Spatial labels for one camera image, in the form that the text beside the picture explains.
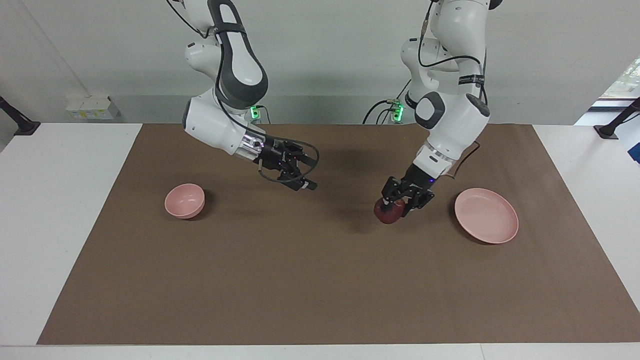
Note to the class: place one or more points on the blue object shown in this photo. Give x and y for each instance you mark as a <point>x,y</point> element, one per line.
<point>635,152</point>

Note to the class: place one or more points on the pink plate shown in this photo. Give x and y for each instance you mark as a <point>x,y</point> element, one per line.
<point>486,216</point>

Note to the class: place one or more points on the brown table mat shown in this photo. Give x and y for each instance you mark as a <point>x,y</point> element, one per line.
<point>300,280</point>

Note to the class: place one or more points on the white wall socket box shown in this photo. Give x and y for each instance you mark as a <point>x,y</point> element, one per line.
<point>92,108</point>

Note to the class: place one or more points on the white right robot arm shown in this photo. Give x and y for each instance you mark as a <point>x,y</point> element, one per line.
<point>240,60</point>

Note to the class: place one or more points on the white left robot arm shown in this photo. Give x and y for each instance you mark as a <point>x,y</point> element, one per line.
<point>455,115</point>

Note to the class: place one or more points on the dark red apple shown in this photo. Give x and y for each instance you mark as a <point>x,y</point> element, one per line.
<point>390,215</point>

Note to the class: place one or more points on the pink bowl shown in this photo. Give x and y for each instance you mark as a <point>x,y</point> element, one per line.
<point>184,201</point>

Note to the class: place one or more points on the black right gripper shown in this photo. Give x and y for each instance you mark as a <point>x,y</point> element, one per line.
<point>275,154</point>

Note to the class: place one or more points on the green lit base connector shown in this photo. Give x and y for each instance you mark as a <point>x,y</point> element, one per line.
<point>255,112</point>
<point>398,111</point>

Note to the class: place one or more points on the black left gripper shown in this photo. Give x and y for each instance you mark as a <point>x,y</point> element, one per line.
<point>410,185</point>

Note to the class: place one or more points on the black stand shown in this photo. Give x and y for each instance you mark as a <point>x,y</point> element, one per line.
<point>22,125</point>
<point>612,127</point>

